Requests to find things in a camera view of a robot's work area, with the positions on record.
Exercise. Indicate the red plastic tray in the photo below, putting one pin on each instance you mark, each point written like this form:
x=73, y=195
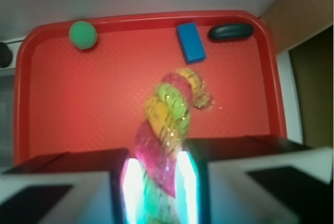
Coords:
x=72, y=100

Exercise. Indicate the black oval case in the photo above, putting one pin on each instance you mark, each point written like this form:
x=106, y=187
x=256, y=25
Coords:
x=231, y=31

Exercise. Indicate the green dimpled ball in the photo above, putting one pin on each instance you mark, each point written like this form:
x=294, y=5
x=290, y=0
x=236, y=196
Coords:
x=83, y=35

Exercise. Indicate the blue rectangular block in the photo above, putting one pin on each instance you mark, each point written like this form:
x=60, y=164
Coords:
x=190, y=42

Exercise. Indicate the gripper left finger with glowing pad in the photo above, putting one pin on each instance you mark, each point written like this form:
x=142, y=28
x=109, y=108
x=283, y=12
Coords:
x=74, y=187

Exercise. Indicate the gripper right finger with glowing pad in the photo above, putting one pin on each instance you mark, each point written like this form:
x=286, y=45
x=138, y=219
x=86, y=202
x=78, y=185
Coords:
x=253, y=179

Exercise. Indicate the black faucet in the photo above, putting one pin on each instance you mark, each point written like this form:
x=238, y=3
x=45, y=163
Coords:
x=6, y=55

